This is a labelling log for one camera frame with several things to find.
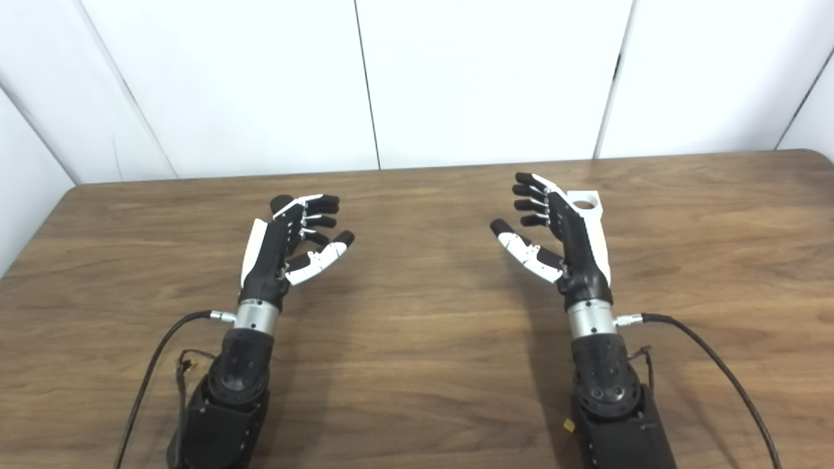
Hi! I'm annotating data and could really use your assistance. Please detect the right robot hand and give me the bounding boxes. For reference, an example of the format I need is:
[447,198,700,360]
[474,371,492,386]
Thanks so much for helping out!
[490,172,614,310]

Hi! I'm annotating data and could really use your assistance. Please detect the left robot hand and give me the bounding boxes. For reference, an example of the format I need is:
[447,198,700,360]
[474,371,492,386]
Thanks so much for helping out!
[240,193,356,312]

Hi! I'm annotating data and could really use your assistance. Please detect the white square piece with hole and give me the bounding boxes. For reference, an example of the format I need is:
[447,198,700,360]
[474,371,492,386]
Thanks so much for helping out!
[567,190,607,219]

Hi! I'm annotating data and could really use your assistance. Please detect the thin right arm wire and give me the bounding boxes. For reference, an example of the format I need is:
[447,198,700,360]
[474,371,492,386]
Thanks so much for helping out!
[629,345,655,395]

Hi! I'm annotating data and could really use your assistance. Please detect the thin arm wire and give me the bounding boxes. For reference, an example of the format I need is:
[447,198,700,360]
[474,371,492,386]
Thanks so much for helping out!
[629,345,655,395]
[176,350,216,421]

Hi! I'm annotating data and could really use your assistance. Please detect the thin left arm wire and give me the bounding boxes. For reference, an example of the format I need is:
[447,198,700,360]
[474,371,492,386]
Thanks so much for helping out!
[176,350,216,421]

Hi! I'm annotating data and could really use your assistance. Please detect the thick black left wrist cable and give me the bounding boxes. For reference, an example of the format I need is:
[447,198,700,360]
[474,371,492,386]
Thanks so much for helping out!
[114,310,237,469]

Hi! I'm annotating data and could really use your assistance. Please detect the thick black wrist cable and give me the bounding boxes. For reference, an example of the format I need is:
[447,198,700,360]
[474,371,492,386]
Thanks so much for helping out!
[616,313,783,469]
[114,310,237,469]

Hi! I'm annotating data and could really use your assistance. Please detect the thick black right wrist cable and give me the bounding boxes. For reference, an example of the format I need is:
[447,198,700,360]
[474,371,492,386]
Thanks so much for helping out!
[616,313,783,469]

